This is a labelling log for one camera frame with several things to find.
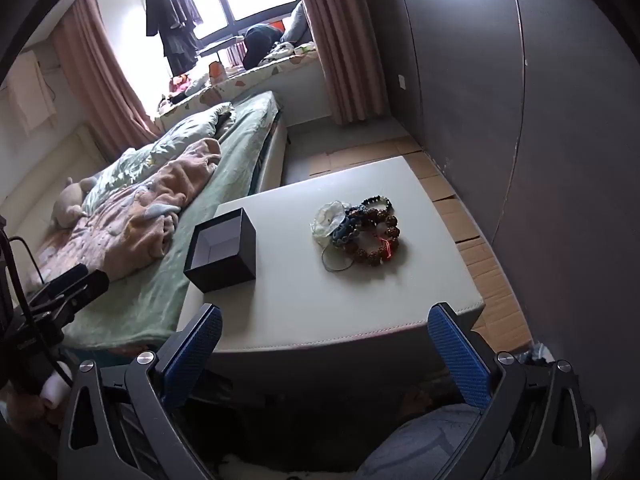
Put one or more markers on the hanging dark clothes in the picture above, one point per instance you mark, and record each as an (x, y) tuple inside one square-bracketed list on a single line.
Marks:
[(172, 15)]

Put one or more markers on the black garment pile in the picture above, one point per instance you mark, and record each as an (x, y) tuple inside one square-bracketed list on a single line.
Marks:
[(260, 42)]

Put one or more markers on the orange paper bag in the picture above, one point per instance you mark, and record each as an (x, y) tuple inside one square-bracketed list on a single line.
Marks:
[(216, 69)]

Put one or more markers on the pink fleece blanket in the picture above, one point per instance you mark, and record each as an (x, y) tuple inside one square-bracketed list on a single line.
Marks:
[(140, 215)]

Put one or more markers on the pink curtain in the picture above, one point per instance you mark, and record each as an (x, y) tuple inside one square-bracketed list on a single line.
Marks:
[(105, 85), (340, 50)]

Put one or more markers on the cream padded headboard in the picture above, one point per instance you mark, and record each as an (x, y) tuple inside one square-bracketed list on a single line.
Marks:
[(45, 170)]

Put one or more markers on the beige hanging cloth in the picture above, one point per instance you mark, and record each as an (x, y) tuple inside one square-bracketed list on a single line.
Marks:
[(32, 92)]

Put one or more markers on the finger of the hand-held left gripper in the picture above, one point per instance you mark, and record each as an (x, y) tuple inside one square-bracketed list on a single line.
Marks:
[(80, 292), (67, 276)]

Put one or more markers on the flattened cardboard sheets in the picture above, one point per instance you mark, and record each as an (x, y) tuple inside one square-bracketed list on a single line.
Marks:
[(465, 230)]

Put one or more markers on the person's leg in grey pants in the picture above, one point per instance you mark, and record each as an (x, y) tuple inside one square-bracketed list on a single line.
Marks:
[(425, 445)]

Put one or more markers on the small grey table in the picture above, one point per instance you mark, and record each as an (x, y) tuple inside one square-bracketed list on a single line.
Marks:
[(220, 46)]

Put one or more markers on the white flower scrunchie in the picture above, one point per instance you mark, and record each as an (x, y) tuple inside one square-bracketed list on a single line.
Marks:
[(327, 220)]

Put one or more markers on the light green printed quilt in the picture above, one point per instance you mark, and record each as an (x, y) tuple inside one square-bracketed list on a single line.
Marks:
[(185, 132)]

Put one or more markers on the beige plush toy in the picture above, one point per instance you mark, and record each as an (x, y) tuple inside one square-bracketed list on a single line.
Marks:
[(67, 205)]

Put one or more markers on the bed with green sheet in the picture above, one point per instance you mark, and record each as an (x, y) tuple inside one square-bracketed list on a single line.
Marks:
[(235, 160)]

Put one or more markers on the white leather ottoman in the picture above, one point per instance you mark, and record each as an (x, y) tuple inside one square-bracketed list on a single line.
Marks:
[(300, 305)]

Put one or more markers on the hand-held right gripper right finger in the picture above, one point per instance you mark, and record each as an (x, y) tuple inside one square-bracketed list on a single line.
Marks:
[(460, 355)]

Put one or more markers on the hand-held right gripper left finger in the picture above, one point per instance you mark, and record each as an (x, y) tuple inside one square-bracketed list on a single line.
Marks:
[(195, 355)]

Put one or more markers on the printed window seat cushion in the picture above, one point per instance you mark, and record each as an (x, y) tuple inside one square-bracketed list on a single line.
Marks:
[(240, 82)]

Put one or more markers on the black jewelry box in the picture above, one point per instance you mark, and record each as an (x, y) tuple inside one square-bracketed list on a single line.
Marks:
[(225, 265)]

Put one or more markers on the grey pillow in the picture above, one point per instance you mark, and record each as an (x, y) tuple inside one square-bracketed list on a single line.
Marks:
[(296, 22)]

